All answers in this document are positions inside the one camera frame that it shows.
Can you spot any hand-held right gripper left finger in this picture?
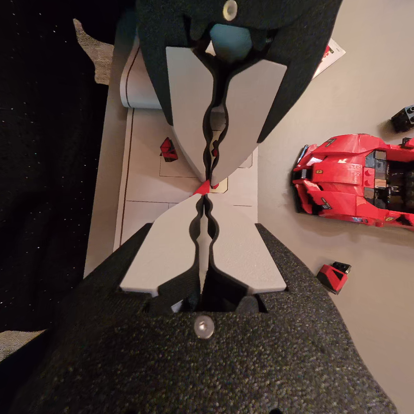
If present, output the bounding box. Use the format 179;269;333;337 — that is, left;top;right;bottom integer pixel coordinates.
119;194;205;299

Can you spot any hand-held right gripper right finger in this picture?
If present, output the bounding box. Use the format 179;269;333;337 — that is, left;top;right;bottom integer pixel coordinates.
201;196;288;297

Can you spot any red black green lego assembly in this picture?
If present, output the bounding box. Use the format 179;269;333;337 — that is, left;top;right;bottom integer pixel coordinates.
391;105;414;133

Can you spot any black red lego block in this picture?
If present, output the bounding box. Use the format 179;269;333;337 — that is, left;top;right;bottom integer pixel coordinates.
317;262;352;295

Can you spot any lego instruction booklet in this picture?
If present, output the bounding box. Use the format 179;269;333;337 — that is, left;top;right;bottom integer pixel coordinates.
113;33;259;253

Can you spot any white sticker sheet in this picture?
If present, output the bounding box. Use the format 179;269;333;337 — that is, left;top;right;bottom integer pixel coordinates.
313;38;347;79

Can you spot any red lego car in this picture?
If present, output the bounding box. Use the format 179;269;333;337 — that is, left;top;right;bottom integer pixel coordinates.
291;134;414;230

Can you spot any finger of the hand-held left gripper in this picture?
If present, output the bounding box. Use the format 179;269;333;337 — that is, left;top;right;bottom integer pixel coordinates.
209;55;290;186
165;47;215;183

